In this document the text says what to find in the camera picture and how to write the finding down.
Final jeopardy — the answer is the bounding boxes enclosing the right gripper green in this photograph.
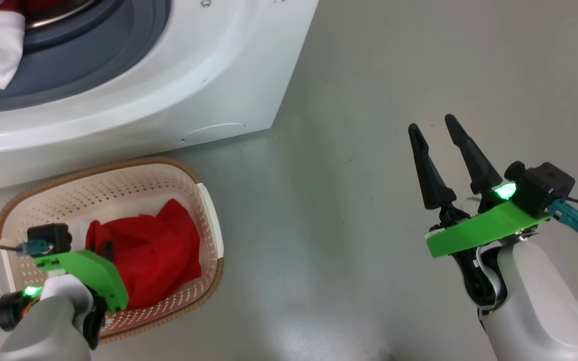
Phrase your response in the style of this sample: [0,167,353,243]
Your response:
[408,114,553,307]

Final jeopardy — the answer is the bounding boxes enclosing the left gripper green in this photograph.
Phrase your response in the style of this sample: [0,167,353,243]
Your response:
[33,242,129,350]

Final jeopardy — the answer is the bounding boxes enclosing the red sports shorts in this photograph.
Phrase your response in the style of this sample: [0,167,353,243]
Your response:
[85,199,203,310]

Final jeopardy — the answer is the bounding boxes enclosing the cream perforated laundry basket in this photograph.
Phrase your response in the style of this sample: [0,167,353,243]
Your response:
[0,156,224,344]

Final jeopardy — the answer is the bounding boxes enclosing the white front-load washing machine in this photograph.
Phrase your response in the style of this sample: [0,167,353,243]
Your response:
[0,0,320,196]

